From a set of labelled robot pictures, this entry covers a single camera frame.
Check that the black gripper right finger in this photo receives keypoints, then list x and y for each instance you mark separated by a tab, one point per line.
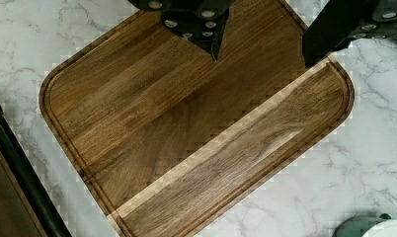
343	21

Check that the wooden cutting board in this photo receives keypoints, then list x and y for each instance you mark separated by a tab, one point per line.
167	139

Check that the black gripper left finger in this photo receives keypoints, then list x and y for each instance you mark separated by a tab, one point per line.
202	22

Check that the green mug with white lid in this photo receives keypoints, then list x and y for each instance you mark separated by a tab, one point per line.
382	225

